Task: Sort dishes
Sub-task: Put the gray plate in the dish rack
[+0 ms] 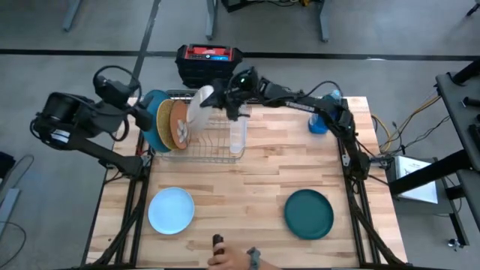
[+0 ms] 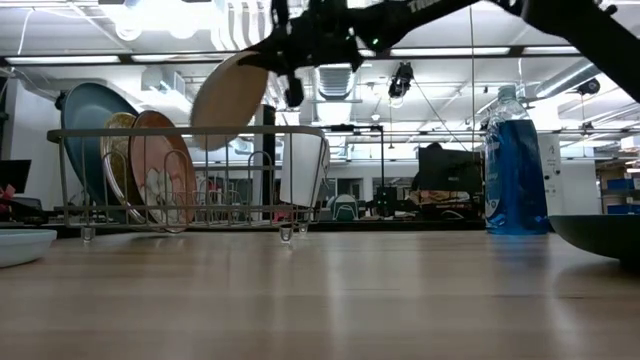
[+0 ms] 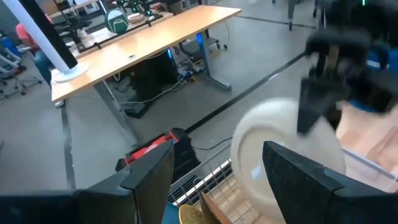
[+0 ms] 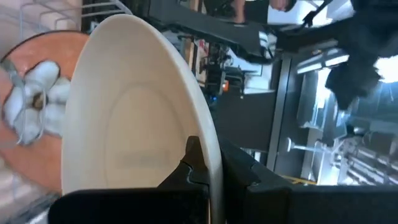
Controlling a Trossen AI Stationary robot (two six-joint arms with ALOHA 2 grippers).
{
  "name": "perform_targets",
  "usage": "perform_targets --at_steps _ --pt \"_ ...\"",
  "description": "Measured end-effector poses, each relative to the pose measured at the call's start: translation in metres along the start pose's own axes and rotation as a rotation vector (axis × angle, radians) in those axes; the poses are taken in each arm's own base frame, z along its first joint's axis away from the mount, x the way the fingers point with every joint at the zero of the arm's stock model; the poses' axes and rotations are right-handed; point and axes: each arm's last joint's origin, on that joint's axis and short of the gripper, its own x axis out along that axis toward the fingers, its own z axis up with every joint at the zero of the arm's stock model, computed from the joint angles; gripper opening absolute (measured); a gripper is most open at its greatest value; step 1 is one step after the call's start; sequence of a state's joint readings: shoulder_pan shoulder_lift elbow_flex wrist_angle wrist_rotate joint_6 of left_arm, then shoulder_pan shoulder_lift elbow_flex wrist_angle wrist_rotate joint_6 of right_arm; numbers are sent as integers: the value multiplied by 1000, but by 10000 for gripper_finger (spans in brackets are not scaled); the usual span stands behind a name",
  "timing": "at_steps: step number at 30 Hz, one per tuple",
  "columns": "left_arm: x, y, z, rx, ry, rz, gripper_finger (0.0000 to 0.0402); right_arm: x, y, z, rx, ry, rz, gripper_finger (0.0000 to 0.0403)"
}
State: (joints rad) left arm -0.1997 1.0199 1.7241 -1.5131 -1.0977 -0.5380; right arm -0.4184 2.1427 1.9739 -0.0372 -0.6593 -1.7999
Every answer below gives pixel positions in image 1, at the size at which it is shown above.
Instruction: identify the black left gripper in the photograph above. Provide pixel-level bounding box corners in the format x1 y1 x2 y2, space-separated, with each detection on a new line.
93 74 155 132

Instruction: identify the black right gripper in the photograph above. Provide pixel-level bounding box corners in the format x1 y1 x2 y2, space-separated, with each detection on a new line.
200 67 260 122

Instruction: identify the large blue plate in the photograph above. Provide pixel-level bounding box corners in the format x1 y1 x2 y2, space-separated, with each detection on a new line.
142 88 173 154

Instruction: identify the beige plate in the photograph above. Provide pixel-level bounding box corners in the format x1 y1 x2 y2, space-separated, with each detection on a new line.
186 85 215 136

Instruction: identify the brown floral print plate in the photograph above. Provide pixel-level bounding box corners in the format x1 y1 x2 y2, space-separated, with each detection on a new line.
169 99 191 151

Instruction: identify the light blue plate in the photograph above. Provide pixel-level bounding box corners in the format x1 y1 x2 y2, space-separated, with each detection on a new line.
147 187 196 236

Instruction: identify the dark green plate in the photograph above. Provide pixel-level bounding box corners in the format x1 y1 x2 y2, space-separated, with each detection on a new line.
283 188 335 241

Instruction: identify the red black power station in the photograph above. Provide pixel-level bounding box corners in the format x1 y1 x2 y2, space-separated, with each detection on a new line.
175 43 244 89

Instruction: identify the translucent plastic utensil caddy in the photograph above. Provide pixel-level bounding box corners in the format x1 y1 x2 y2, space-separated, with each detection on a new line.
228 103 248 155

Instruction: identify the grey desk leg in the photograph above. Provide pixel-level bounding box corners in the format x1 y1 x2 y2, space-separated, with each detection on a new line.
205 0 219 41
318 0 332 43
61 0 83 33

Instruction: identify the blue dish soap bottle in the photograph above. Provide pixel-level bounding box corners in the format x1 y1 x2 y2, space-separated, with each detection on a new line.
307 88 343 135

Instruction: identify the dark brown handheld object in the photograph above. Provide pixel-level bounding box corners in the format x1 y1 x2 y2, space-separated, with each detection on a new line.
211 234 226 257

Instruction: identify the person's hand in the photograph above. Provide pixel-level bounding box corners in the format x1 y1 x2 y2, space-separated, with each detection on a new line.
207 241 251 270

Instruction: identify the grey side table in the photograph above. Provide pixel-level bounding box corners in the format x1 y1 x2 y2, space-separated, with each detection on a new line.
434 59 480 233

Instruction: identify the white wire dish rack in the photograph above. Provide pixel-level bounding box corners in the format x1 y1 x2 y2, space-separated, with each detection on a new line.
155 88 248 164

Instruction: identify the black table edge rail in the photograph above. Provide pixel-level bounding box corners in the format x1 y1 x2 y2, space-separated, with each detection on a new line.
247 97 346 106

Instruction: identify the black aluminium frame strut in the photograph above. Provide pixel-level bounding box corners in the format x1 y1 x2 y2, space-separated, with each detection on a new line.
334 99 410 269
80 130 151 269

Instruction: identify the yellow cable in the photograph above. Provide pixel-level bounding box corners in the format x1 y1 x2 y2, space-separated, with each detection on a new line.
370 95 440 151

